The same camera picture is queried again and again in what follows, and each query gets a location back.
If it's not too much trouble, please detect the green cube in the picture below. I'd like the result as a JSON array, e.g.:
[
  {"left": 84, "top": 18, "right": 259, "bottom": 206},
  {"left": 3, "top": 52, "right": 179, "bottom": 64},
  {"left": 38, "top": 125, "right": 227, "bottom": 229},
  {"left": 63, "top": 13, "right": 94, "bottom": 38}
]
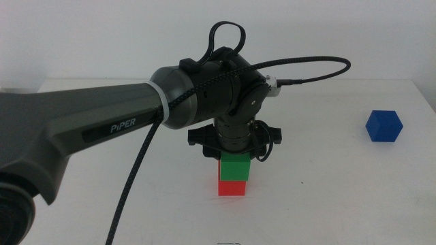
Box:
[{"left": 219, "top": 151, "right": 252, "bottom": 182}]

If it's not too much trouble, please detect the red cube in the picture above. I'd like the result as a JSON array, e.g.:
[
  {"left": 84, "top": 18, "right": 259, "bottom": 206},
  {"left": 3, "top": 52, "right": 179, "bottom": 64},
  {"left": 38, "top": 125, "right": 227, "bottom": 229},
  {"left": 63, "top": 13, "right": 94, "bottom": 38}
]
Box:
[{"left": 217, "top": 161, "right": 247, "bottom": 197}]

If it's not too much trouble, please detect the blue cube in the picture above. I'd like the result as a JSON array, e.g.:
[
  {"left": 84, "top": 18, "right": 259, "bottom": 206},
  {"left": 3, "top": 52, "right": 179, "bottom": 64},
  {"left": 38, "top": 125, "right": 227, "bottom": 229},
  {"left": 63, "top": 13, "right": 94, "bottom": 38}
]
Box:
[{"left": 364, "top": 110, "right": 404, "bottom": 143}]

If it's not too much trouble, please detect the white zip tie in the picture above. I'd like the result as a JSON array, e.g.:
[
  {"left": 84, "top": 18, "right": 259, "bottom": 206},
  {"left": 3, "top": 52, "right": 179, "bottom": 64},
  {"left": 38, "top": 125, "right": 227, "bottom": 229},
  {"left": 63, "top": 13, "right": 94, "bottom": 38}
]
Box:
[{"left": 148, "top": 80, "right": 170, "bottom": 124}]

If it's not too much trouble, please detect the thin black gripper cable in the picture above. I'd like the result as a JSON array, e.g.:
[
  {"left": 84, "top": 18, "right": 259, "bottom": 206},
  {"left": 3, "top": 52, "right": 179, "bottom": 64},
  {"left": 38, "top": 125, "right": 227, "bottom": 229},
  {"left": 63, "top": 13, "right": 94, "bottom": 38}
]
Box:
[{"left": 252, "top": 120, "right": 275, "bottom": 163}]

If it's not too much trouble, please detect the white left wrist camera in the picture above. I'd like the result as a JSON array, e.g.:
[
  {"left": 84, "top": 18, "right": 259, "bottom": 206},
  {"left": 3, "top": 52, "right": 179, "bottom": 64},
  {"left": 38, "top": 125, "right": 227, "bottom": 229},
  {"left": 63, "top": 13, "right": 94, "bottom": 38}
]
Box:
[{"left": 265, "top": 75, "right": 283, "bottom": 98}]

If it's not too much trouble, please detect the black braided cable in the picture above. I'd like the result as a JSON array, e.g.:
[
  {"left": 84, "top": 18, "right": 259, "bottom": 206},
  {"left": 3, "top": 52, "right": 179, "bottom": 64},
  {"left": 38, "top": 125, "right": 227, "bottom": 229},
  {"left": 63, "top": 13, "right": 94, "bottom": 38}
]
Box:
[{"left": 104, "top": 56, "right": 352, "bottom": 245}]

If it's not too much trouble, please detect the black loop cable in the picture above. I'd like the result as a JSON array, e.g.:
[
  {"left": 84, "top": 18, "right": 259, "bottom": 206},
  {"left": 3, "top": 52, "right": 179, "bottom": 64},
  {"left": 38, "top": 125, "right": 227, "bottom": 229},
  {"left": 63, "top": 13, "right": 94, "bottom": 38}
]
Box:
[{"left": 206, "top": 20, "right": 247, "bottom": 65}]

